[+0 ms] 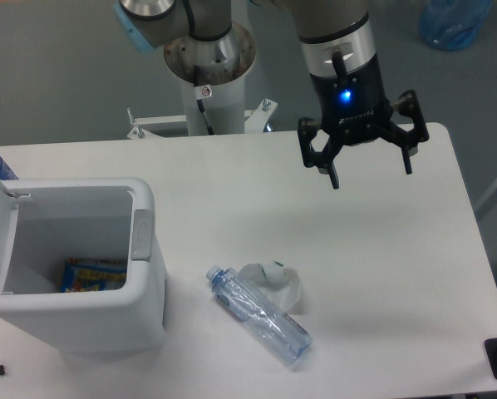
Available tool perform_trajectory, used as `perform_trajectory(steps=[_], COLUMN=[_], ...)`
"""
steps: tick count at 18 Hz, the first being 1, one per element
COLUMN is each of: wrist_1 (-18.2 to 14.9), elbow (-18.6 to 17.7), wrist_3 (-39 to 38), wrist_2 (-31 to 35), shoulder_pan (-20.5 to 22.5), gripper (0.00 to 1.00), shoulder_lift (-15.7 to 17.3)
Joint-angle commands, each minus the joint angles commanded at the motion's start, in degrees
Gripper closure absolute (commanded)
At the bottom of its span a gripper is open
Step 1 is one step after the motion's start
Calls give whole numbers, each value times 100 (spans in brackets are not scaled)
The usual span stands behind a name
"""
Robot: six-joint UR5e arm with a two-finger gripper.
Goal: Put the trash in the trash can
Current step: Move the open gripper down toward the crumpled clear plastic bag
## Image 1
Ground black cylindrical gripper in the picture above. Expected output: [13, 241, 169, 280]
[297, 52, 431, 190]

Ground white plastic wrapper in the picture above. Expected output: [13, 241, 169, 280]
[239, 261, 301, 312]

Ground clear crushed plastic bottle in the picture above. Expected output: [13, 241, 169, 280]
[206, 266, 312, 364]

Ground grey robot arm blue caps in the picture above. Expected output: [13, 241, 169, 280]
[114, 1, 429, 186]

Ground white plastic trash can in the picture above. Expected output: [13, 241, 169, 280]
[0, 178, 166, 352]

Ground blue plastic bag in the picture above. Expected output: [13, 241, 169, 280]
[417, 0, 493, 52]

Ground blue yellow snack packet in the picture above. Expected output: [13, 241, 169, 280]
[60, 258, 127, 293]

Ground white pedestal base frame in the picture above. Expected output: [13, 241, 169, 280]
[126, 98, 278, 140]

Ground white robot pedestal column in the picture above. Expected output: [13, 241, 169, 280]
[163, 21, 258, 136]

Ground black cable on pedestal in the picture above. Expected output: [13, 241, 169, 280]
[192, 65, 215, 136]

